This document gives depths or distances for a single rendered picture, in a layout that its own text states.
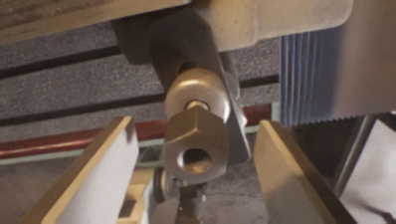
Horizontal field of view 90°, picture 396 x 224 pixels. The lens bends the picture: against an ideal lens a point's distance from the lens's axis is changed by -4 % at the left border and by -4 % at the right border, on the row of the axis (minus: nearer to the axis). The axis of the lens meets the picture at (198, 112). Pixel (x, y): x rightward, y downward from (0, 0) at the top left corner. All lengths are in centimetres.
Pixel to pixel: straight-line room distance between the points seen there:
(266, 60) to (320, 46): 9
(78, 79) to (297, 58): 40
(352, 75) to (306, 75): 9
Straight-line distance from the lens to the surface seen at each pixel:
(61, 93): 48
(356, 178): 179
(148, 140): 47
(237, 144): 16
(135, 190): 81
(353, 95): 49
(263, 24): 17
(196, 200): 84
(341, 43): 44
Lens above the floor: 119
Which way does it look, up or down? 61 degrees down
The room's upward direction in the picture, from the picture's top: 178 degrees counter-clockwise
